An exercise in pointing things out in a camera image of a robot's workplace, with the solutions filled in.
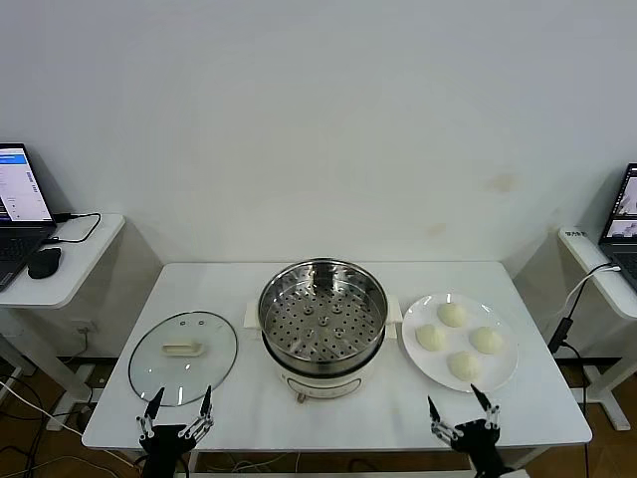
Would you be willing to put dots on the white round plate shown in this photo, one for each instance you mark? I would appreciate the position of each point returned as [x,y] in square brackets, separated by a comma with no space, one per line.
[497,368]

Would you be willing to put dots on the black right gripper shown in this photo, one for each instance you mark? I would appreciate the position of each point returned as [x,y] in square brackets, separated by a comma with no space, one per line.
[478,443]

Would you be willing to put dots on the black laptop dark screen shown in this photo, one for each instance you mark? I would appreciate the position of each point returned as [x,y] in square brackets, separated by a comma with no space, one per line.
[622,259]

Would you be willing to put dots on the white steamed baozi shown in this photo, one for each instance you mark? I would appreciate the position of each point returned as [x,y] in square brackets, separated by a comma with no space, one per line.
[464,366]
[487,340]
[452,314]
[431,337]

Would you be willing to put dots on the glass pot lid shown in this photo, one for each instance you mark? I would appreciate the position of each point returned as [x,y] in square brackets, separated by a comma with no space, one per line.
[199,368]

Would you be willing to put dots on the white wall socket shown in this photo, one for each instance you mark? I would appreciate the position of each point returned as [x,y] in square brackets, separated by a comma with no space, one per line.
[84,328]

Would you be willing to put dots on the black laptop white-blue screen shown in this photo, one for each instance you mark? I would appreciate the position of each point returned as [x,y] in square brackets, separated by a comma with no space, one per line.
[20,184]

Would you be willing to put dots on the stainless steel steamer basket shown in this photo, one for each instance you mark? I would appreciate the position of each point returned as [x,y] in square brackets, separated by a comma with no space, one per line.
[293,323]

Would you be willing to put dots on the white side table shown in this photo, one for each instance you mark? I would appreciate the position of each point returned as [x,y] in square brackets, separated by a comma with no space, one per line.
[74,269]
[587,259]

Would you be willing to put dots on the black computer mouse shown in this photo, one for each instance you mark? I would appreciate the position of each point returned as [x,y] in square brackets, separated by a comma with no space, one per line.
[45,263]

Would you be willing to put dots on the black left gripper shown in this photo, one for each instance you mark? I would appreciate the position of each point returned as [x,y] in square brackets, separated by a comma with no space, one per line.
[164,440]

